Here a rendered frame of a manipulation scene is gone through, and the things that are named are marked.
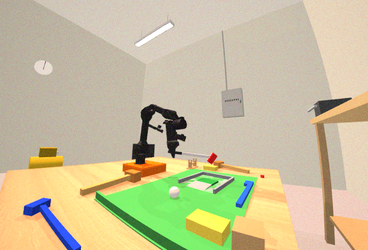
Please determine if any white golf ball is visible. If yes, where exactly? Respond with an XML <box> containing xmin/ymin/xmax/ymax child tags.
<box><xmin>169</xmin><ymin>186</ymin><xmax>179</xmax><ymax>198</ymax></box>

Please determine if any green flat mat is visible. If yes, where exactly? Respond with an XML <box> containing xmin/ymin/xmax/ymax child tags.
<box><xmin>105</xmin><ymin>168</ymin><xmax>258</xmax><ymax>250</ymax></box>

